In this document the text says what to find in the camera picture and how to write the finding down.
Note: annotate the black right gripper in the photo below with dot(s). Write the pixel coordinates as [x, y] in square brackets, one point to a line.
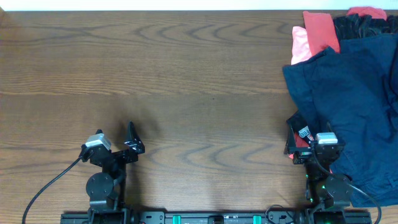
[291, 147]

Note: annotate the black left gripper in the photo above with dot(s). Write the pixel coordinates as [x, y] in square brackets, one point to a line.
[134, 149]

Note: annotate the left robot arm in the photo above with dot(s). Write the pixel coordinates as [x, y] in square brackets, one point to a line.
[106, 189]

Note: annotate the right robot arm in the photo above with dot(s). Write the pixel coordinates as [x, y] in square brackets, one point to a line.
[329, 194]

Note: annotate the black shirt with logo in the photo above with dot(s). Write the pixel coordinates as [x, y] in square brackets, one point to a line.
[303, 135]

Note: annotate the navy blue garment pile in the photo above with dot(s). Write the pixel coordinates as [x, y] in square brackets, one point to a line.
[356, 91]

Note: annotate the pink garment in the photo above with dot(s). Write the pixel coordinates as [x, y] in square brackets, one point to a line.
[300, 45]

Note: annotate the red shirt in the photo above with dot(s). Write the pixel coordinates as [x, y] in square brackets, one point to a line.
[320, 32]

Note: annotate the black textured garment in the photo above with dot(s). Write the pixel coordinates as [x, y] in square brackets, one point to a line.
[357, 27]

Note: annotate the red garment at corner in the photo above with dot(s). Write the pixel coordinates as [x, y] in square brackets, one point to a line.
[375, 13]

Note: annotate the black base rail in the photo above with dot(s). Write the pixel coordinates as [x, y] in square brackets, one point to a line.
[271, 216]

